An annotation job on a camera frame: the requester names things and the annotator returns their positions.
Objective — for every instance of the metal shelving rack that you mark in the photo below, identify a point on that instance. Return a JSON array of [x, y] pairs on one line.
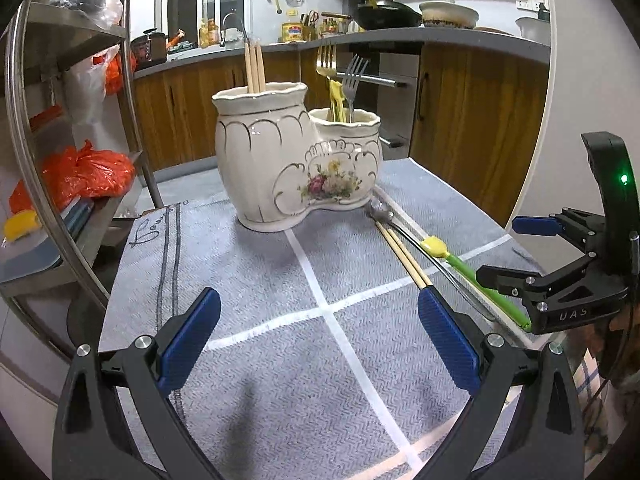
[[49, 90]]

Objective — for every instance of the white ceramic pot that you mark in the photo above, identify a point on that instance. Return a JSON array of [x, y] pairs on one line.
[[448, 13]]

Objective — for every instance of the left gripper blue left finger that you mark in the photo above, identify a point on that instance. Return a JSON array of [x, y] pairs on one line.
[[182, 339]]

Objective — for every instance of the yellow green plastic spoon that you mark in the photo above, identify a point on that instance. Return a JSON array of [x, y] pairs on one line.
[[439, 249]]

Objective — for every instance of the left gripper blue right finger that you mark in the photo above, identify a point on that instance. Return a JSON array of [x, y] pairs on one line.
[[455, 350]]

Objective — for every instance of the silver metal fork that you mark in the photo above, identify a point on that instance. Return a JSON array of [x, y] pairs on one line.
[[351, 80]]

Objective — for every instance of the wooden chopstick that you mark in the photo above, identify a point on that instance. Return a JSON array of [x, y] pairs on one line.
[[249, 67], [254, 67], [260, 67], [402, 254], [410, 254]]

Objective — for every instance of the yellow green plastic fork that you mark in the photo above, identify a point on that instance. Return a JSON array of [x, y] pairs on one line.
[[337, 100]]

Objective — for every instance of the person's right hand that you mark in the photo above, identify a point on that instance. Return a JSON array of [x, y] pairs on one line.
[[608, 392]]

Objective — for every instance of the grey striped table cloth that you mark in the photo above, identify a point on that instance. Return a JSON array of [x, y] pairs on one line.
[[318, 368]]

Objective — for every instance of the gold metal fork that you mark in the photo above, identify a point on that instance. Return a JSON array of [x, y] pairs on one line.
[[326, 66]]

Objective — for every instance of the yellow item on shelf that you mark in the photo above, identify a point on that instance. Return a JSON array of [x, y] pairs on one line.
[[21, 224]]

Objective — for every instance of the red plastic bag hanging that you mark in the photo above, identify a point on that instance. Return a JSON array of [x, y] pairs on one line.
[[111, 61]]

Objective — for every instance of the yellow oil bottle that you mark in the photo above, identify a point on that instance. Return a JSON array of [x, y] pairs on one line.
[[292, 32]]

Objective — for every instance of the silver metal spoon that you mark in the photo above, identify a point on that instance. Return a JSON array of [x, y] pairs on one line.
[[382, 213]]

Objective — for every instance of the white ceramic utensil holder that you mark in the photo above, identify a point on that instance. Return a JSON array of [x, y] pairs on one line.
[[279, 161]]

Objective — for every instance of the black wok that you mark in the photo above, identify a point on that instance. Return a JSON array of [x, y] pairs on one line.
[[384, 14]]

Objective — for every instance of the built-in oven with handles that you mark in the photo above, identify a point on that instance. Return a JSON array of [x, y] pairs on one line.
[[389, 88]]

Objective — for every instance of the red plastic bag lower shelf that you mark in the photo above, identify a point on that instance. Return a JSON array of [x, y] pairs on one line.
[[86, 173]]

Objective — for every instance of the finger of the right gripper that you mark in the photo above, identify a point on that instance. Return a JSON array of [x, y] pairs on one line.
[[538, 226], [516, 283]]

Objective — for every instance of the black rice cooker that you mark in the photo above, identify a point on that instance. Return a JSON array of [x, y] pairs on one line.
[[149, 49]]

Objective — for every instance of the white bowl on counter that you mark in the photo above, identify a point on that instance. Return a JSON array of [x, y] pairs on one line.
[[535, 29]]

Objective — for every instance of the chrome faucet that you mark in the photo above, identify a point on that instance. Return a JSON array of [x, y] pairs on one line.
[[232, 30]]

